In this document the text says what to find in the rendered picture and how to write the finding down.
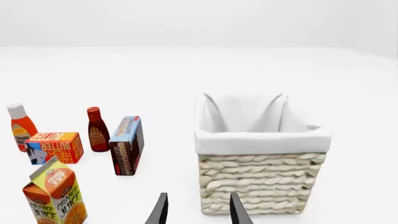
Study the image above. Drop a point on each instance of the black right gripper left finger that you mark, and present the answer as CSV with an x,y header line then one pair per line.
x,y
159,212

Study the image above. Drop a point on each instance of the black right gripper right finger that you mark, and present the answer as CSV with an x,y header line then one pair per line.
x,y
238,213

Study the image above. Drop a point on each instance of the woven basket with white liner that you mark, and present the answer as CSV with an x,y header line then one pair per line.
x,y
258,154

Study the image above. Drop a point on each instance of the orange juice carton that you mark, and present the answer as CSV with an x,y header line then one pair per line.
x,y
57,193

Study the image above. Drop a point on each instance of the chocolate pudding box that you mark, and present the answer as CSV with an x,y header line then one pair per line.
x,y
127,147

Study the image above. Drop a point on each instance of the brown BBQ sauce bottle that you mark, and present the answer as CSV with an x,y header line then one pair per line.
x,y
97,133

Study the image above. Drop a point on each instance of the butter box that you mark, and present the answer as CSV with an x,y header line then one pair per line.
x,y
56,148

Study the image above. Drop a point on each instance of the tomato ketchup bottle white cap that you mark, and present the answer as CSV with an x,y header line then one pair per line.
x,y
21,127

